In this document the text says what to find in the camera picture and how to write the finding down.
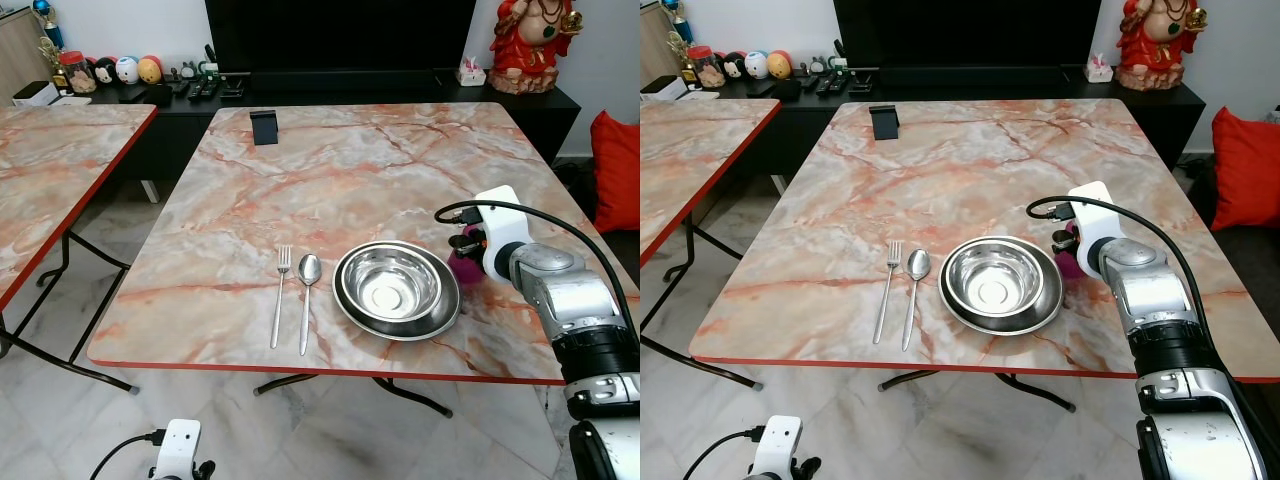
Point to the purple plastic cup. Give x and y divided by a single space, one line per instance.
1072 267
466 270

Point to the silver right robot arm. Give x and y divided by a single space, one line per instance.
580 310
1170 320

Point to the stainless steel bowl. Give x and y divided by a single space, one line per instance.
996 276
392 280

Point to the stainless steel plate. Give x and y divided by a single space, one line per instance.
1000 323
400 328

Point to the marble top folding table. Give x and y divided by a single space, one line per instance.
990 165
380 170
700 150
50 170

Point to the silver metal spoon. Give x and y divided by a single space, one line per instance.
918 264
309 270

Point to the red cushion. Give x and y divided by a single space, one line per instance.
618 170
1248 168

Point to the white rabbit figurine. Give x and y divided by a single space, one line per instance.
1098 69
471 73

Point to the silver metal fork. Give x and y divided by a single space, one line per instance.
886 290
280 295

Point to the red gold deity statue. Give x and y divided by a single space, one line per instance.
530 50
1158 45

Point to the black phone stand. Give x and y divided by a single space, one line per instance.
264 128
884 122

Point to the black television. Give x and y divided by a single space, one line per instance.
965 32
340 35

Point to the white box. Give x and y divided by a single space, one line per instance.
35 93
662 87

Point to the black remote control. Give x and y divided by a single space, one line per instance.
205 89
835 84

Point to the dark green mug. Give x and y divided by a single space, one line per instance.
209 68
836 64

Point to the red lid glass jar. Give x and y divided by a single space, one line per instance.
705 70
77 74

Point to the gold trophy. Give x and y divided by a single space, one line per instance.
46 35
676 25

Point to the small grey figurines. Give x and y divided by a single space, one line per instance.
808 69
180 73

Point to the black egg figurine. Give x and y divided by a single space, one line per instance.
105 71
733 67

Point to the yellow egg figurine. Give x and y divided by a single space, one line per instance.
150 69
779 64

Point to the white egg figurine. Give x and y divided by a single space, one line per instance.
127 69
756 65

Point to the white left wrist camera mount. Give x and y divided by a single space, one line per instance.
778 445
180 448

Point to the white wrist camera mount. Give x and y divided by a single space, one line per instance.
500 225
180 448
778 445
1092 220

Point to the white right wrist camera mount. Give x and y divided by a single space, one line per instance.
500 225
1092 220

